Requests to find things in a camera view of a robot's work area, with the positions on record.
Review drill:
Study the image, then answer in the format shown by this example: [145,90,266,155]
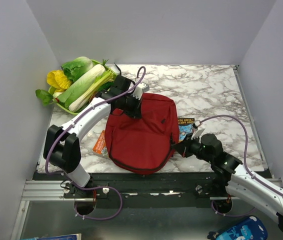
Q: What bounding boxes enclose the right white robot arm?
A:
[173,133,283,232]

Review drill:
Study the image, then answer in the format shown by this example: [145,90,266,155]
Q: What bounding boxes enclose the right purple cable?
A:
[193,114,283,218]

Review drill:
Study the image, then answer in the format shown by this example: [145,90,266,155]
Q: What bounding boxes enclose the red backpack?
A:
[104,93,180,175]

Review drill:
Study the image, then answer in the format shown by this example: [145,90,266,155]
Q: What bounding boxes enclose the treehouse storey book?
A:
[177,117,195,142]

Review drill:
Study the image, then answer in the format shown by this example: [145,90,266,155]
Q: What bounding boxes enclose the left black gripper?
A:
[119,92,143,119]

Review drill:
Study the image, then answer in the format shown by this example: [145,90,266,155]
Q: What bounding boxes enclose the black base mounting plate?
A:
[32,171,242,210]

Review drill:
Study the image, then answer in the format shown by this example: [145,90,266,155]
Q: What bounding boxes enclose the napa cabbage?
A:
[57,69,104,108]

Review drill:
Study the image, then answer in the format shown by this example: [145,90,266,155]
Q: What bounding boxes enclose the celery stalk bunch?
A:
[76,70,117,103]

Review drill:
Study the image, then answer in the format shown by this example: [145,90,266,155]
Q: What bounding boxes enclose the blue pencil case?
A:
[207,215,269,240]

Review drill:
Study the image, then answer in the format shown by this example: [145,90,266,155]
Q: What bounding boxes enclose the orange paperback book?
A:
[92,130,109,159]

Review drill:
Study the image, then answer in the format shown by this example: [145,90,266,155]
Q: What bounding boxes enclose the green lettuce head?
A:
[61,56,94,82]

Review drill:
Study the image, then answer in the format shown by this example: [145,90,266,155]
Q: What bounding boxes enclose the dark green spinach leaf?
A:
[35,89,54,107]

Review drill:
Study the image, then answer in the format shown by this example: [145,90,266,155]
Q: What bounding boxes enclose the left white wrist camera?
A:
[132,83,150,101]

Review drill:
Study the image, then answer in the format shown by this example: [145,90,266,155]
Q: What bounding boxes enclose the aluminium rail frame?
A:
[10,64,283,240]

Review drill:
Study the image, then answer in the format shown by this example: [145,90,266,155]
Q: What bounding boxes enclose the blue book corner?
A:
[38,233,82,240]

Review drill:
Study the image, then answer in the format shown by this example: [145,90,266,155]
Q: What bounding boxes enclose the green plastic basket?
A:
[48,59,116,115]

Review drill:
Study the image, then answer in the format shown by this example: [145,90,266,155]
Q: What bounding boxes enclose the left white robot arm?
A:
[43,75,149,198]

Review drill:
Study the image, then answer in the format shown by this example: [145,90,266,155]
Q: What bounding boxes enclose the yellow leaf vegetable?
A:
[46,69,73,92]

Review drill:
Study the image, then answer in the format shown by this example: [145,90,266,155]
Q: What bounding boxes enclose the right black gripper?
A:
[171,132,214,164]

